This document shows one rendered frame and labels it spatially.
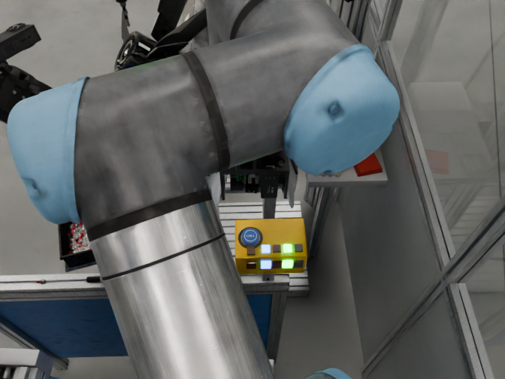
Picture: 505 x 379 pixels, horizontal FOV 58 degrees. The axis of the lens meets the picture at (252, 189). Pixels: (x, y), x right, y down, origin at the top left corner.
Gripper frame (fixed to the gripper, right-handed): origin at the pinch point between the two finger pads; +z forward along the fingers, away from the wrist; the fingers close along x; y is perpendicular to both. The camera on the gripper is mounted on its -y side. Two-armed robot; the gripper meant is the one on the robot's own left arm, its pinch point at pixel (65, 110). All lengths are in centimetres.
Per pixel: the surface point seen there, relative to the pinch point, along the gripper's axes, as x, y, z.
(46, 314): -43, 47, 56
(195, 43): -16, -40, 42
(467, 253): 64, -3, 53
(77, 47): -192, -88, 136
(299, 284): -1, 12, 144
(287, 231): 28, 4, 44
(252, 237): 22.0, 7.9, 39.8
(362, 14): 19, -70, 68
